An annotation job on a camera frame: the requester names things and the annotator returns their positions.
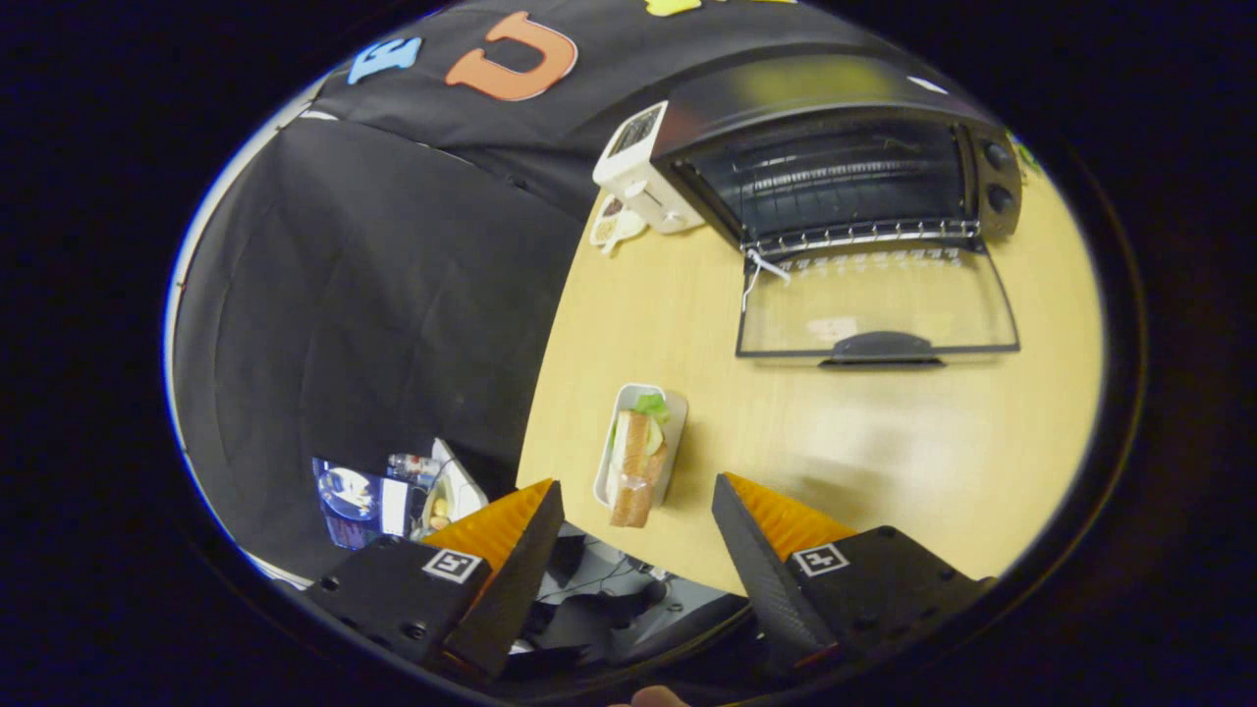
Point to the blue printed box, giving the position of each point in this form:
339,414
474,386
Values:
349,496

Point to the white pop-up toaster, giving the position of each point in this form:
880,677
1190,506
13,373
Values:
643,182

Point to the black toaster oven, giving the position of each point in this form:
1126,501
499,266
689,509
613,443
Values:
786,93

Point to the clear plastic bottle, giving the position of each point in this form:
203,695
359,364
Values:
412,464

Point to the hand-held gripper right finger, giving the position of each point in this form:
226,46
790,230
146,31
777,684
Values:
761,570

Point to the white open container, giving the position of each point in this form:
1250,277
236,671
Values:
462,486

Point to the small white divided dish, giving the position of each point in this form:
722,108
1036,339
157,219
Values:
609,228

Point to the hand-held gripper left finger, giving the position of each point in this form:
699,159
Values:
516,589

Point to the sandwich with lettuce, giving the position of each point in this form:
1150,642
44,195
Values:
633,462

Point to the white rectangular tray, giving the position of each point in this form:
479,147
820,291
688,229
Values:
675,437

